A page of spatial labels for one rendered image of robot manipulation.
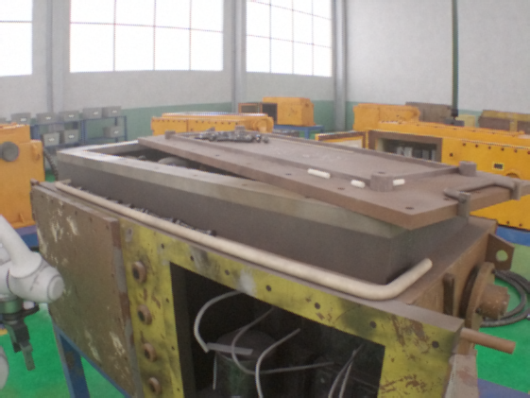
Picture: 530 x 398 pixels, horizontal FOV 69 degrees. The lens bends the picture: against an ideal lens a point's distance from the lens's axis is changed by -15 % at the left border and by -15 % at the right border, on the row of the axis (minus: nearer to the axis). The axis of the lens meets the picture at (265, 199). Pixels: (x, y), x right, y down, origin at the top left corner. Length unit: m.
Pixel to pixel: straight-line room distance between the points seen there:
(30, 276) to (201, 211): 0.53
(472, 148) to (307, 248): 2.66
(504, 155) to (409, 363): 2.74
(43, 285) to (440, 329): 0.96
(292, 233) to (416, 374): 0.33
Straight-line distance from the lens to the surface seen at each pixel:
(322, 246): 0.76
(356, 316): 0.67
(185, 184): 0.99
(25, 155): 3.47
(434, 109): 12.53
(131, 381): 1.34
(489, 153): 3.32
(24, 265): 1.23
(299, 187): 0.81
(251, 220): 0.85
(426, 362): 0.64
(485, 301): 0.99
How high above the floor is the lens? 1.52
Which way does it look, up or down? 14 degrees down
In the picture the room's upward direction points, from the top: straight up
